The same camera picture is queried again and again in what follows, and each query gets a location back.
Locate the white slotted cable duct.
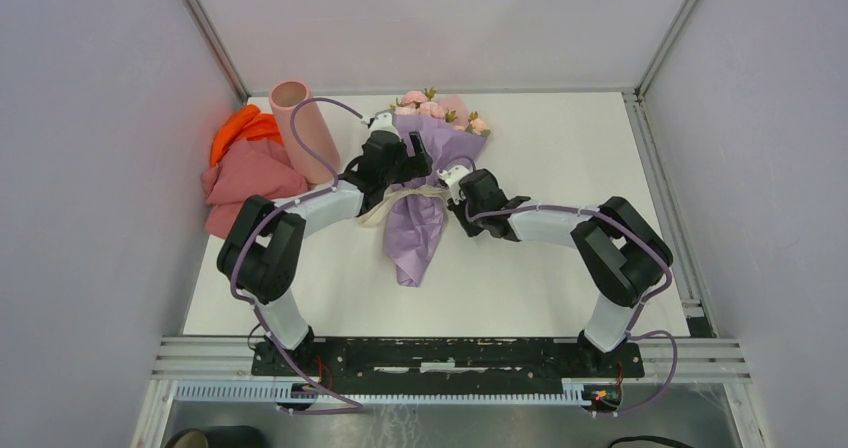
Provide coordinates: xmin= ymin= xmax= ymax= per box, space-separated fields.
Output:
xmin=173 ymin=379 xmax=621 ymax=408

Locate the pink cloth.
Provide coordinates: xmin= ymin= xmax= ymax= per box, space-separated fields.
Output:
xmin=200 ymin=140 xmax=309 ymax=239

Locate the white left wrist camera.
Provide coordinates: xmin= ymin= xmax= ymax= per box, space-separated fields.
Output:
xmin=360 ymin=110 xmax=400 ymax=137

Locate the cream printed ribbon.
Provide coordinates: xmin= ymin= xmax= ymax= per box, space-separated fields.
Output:
xmin=357 ymin=186 xmax=455 ymax=229

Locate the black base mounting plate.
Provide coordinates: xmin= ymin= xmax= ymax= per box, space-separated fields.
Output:
xmin=288 ymin=337 xmax=645 ymax=395

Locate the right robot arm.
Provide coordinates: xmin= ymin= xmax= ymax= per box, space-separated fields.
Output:
xmin=438 ymin=164 xmax=673 ymax=376

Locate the orange cloth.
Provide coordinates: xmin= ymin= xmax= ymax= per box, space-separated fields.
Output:
xmin=208 ymin=104 xmax=284 ymax=168

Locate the black round object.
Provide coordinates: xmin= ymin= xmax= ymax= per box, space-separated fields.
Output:
xmin=164 ymin=425 xmax=269 ymax=448

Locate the black floor cable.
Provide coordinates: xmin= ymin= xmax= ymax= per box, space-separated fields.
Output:
xmin=606 ymin=434 xmax=697 ymax=448

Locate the pink cylindrical vase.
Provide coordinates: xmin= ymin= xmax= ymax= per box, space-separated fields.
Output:
xmin=268 ymin=80 xmax=341 ymax=185

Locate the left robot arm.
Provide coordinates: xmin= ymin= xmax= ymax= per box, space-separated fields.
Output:
xmin=217 ymin=130 xmax=432 ymax=376

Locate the purple paper flower bouquet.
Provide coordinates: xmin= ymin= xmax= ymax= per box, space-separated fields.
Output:
xmin=384 ymin=87 xmax=490 ymax=287

